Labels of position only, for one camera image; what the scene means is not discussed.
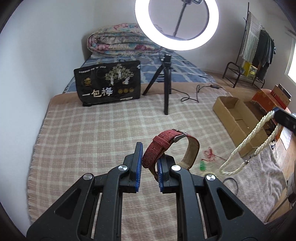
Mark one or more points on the folded floral quilt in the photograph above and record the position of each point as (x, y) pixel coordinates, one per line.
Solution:
(121, 40)

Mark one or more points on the orange red box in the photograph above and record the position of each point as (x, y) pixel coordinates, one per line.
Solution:
(270, 99)

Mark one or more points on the hanging dark clothes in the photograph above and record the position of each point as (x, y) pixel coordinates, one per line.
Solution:
(265, 51)

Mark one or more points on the beige plaid blanket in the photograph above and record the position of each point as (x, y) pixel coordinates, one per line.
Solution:
(75, 140)

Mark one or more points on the green pendant on red cord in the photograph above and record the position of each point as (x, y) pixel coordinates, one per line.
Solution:
(209, 156)

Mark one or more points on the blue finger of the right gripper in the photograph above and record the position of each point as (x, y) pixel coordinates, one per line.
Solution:
(285, 119)

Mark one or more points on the black printed snack bag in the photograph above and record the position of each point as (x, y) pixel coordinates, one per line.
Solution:
(108, 82)

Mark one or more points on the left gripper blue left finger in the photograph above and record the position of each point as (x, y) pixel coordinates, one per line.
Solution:
(131, 178)

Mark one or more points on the white ring light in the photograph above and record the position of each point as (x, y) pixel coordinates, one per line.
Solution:
(173, 42)

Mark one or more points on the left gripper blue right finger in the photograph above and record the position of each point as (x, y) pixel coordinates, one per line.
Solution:
(166, 182)

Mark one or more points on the black tripod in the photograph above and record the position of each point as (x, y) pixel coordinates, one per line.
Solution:
(165, 71)

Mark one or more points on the hanging striped towel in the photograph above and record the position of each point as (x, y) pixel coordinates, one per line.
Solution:
(251, 38)

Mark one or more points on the cardboard box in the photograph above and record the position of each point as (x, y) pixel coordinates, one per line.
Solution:
(240, 118)

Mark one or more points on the blue bangle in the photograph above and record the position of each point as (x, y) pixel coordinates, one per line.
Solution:
(231, 184)

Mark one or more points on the black clothes rack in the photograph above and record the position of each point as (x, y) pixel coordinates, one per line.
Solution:
(240, 72)

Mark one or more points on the red strap wristwatch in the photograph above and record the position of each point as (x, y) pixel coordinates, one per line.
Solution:
(182, 146)

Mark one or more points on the blue patterned bed sheet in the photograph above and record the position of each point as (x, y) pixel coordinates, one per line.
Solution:
(182, 70)

